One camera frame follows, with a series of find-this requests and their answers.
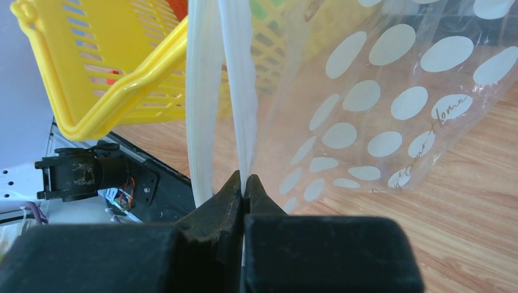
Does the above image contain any yellow plastic basket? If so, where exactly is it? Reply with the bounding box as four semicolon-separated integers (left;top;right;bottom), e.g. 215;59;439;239
10;0;365;142

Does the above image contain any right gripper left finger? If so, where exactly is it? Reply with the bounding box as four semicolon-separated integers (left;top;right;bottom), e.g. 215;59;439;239
1;172;243;292

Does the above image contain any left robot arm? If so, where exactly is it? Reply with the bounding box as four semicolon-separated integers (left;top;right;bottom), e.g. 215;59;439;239
1;141;158;222

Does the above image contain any orange carrot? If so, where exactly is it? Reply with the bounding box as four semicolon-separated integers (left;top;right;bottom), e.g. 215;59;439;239
166;0;188;21

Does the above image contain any polka dot zip bag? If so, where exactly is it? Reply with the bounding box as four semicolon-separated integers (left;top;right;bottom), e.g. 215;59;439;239
186;1;517;212

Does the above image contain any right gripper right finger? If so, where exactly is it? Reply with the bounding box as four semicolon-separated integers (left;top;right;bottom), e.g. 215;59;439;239
243;175;425;292

